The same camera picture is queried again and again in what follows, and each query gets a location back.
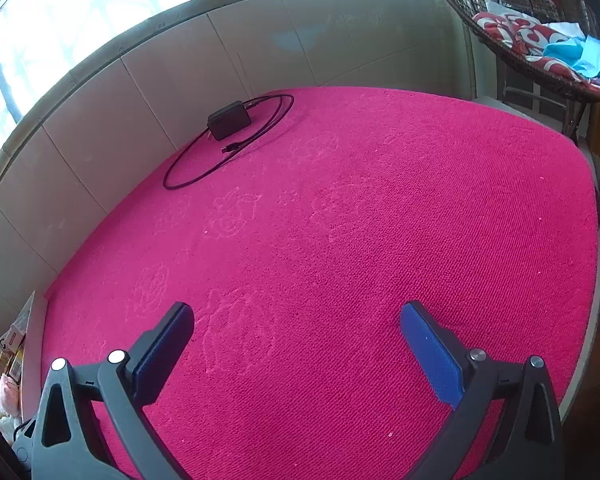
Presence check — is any red white patterned seat cushion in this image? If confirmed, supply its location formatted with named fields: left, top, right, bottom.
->
left=472, top=10, right=600, bottom=96

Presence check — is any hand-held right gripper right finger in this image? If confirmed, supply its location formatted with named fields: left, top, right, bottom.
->
left=399, top=301, right=565, bottom=480

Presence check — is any white plush toy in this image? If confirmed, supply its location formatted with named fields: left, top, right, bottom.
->
left=0, top=405, right=23, bottom=436

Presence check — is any blue cloth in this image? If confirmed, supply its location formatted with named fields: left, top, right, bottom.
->
left=542, top=35, right=600, bottom=81

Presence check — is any white cardboard storage box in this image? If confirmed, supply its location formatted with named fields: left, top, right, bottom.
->
left=10, top=291, right=49, bottom=423

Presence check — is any black adapter cable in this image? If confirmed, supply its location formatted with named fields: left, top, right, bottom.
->
left=163, top=94, right=296, bottom=191

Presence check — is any grey hanging chair stand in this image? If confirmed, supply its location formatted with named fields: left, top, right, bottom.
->
left=500, top=60, right=588, bottom=143

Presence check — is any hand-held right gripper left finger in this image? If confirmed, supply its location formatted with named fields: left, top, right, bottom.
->
left=32, top=301, right=196, bottom=480

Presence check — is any black power adapter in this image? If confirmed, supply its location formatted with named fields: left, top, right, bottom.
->
left=207, top=101, right=253, bottom=142

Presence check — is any white red printed box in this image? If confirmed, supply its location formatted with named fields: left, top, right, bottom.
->
left=0, top=325, right=27, bottom=356

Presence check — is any pink plush toy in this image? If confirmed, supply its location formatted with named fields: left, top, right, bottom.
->
left=0, top=375, right=26, bottom=408

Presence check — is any window with metal grille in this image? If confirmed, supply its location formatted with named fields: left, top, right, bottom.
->
left=0, top=0, right=436, bottom=181

